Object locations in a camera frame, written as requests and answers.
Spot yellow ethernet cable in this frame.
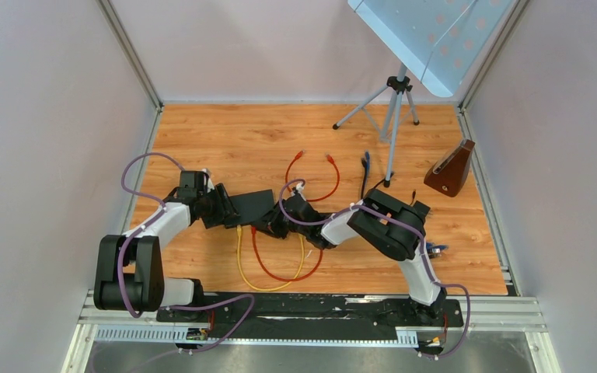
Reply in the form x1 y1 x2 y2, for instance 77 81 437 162
234 225 307 294

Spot black network switch red cables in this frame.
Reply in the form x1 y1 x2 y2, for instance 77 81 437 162
225 189 276 228

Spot black power adapter with cord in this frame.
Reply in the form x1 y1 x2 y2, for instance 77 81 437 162
370 177 418 207

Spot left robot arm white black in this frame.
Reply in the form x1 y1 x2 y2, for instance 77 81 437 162
93 170 239 321

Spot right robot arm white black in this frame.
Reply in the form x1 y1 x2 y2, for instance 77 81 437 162
252 189 447 325

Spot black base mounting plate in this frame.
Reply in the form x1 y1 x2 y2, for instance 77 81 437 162
156 292 464 341

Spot brown wooden metronome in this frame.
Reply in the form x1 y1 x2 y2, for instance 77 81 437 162
424 139 476 197

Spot grey tripod stand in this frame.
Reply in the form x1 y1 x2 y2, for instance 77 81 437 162
332 62 420 188

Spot light blue perforated panel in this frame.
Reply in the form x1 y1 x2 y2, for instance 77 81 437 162
347 0 514 98

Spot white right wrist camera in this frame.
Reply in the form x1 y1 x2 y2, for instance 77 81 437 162
292 183 305 197

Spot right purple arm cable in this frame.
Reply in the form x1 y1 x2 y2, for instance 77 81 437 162
278 179 473 361

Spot aluminium frame rail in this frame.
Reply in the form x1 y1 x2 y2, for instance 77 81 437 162
63 292 560 372

